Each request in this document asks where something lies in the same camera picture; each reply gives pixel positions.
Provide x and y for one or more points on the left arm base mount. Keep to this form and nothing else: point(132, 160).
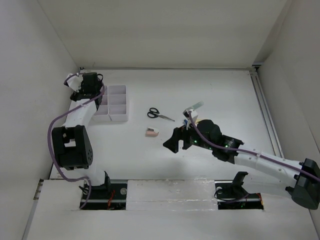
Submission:
point(113, 198)

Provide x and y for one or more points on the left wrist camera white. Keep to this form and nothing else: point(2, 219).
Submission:
point(73, 81)

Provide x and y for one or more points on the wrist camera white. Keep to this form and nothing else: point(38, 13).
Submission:
point(189, 114)
point(73, 81)

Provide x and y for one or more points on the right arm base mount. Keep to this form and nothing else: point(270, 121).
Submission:
point(231, 195)

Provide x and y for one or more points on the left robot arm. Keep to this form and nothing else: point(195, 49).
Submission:
point(67, 138)

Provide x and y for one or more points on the aluminium rail right side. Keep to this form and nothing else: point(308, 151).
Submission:
point(266, 114)

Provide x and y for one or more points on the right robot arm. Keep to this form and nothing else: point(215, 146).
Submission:
point(300, 180)

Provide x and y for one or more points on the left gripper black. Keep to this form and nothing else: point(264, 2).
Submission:
point(75, 94)

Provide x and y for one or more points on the black-handled scissors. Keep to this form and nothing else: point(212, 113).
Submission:
point(154, 113)

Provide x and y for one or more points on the white six-compartment organizer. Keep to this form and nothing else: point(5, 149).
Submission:
point(114, 106)

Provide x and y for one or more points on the green highlighter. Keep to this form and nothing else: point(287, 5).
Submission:
point(197, 105)

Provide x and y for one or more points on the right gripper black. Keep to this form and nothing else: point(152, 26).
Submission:
point(179, 133)

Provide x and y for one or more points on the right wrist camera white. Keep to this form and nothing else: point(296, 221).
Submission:
point(189, 114)

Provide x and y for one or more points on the pink white stapler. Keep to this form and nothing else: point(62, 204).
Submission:
point(151, 132)

